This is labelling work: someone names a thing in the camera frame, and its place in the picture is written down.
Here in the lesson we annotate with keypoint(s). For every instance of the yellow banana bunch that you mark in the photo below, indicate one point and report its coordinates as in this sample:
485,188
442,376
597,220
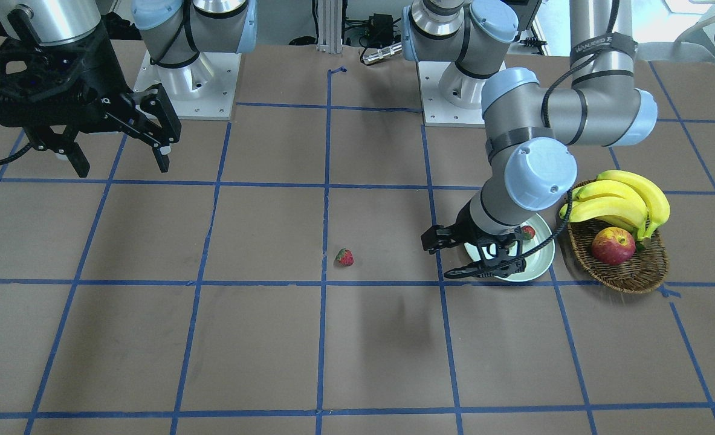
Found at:
624,199

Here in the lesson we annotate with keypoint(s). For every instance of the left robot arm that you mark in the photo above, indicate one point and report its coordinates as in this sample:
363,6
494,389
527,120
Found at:
529,128

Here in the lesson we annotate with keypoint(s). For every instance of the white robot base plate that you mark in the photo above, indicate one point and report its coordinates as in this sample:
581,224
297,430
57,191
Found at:
203,90

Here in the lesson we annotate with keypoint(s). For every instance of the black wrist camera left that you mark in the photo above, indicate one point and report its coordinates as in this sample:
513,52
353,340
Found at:
500,256

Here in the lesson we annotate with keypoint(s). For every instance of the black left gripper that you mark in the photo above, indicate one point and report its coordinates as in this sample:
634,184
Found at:
474,222

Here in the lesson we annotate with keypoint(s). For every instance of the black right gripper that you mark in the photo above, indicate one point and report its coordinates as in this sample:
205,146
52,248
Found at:
101,67

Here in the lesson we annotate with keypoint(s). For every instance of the red strawberry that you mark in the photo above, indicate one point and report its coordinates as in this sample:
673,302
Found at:
527,232
344,257

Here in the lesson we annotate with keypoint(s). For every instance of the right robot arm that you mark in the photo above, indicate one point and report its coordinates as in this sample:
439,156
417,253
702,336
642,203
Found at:
175,34

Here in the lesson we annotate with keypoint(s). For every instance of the red apple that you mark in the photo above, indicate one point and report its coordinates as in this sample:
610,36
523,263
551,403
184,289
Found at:
613,246

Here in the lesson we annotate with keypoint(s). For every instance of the light green plate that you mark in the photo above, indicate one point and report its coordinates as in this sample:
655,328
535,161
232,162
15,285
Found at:
539,262

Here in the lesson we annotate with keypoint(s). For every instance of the brown wicker basket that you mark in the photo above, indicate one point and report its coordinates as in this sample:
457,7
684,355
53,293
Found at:
644,272

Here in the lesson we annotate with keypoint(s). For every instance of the aluminium frame post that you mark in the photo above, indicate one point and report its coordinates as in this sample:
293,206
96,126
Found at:
329,19

